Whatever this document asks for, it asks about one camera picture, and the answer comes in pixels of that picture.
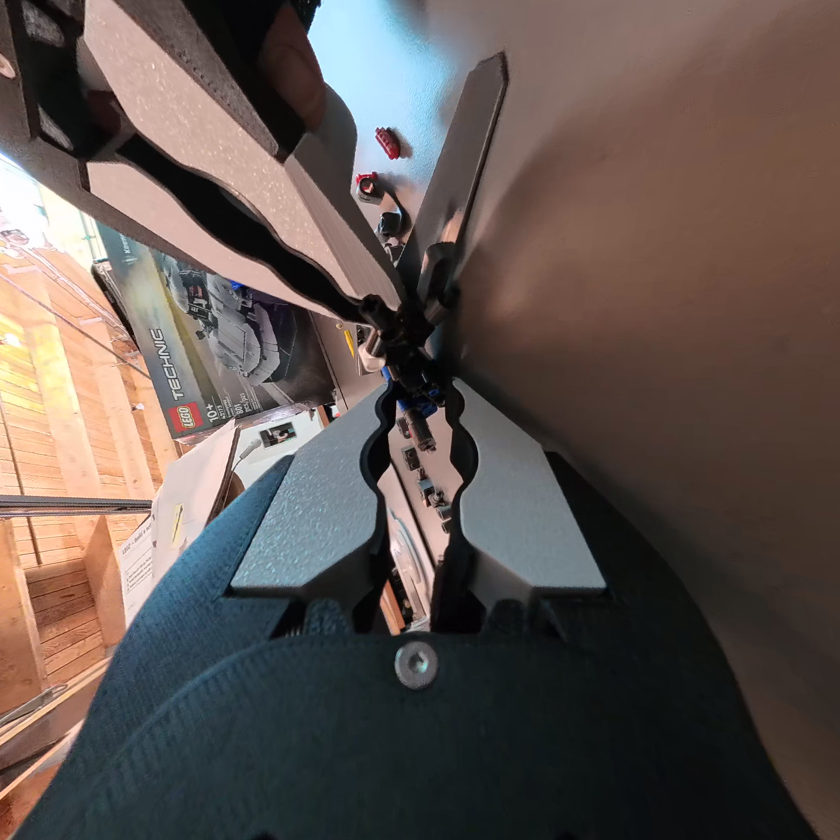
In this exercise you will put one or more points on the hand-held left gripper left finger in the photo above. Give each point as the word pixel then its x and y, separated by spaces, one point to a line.
pixel 315 518

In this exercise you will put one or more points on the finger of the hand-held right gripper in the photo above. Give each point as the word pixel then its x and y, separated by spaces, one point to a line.
pixel 262 197
pixel 170 203

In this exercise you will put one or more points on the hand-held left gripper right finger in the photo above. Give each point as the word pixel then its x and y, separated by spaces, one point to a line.
pixel 525 518

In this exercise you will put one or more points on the black blue lego assembly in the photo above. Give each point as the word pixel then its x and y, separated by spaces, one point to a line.
pixel 407 354

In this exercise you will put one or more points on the dark grey long lego panel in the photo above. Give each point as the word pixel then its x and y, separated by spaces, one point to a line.
pixel 459 164

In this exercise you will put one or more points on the row of small grey lego connectors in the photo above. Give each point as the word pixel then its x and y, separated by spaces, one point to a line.
pixel 426 489

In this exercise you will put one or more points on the red black lego bush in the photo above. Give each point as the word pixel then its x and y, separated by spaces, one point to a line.
pixel 366 185

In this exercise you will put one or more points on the dark lego connector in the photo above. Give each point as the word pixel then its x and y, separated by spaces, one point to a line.
pixel 390 221

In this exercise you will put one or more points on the red lego pin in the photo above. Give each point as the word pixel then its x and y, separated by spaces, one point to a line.
pixel 387 141

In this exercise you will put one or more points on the person's right hand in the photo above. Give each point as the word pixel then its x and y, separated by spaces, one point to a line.
pixel 295 72

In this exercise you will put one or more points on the white instruction sheet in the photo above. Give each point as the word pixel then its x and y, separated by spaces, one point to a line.
pixel 190 499

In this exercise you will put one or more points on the dark printed cardboard box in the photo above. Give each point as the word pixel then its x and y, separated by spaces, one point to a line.
pixel 223 341

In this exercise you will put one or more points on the black metal rod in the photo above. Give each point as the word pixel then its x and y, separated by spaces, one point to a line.
pixel 72 504

